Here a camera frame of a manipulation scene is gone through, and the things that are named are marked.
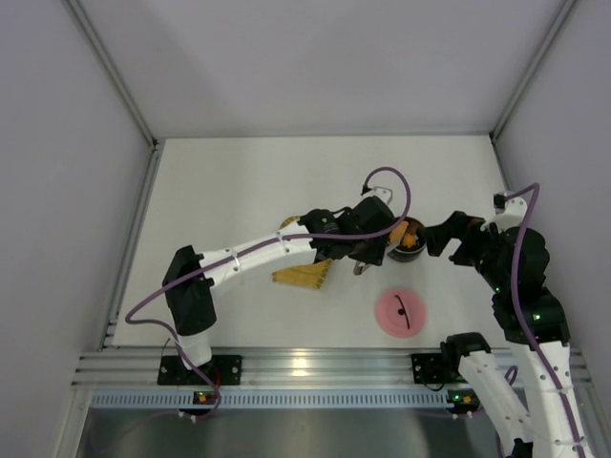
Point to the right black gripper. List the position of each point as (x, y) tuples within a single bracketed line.
[(458, 237)]

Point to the green bamboo tray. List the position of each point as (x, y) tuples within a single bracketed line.
[(309, 276)]

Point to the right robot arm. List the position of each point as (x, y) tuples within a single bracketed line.
[(513, 260)]

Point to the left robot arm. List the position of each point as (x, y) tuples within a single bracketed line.
[(194, 282)]

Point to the black base bracket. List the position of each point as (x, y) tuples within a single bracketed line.
[(221, 370), (432, 369)]

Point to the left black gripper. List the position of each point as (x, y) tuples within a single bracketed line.
[(378, 239)]

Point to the pink round lid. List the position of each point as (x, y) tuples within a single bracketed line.
[(400, 313)]

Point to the right black base bracket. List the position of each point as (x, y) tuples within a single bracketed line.
[(432, 369)]

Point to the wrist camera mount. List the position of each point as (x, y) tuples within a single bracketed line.
[(385, 194), (509, 213)]

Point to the slotted cable duct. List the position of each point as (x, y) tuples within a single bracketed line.
[(272, 398)]

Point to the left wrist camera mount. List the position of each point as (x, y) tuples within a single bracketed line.
[(385, 194)]

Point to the steel lunch box bowl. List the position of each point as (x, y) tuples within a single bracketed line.
[(400, 254)]

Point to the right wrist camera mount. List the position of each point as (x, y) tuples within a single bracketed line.
[(509, 213)]

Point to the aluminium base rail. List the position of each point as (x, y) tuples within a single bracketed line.
[(283, 368)]

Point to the left black base bracket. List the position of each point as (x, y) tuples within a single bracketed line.
[(221, 370)]

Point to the orange flower cookie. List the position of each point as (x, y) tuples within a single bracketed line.
[(410, 240)]

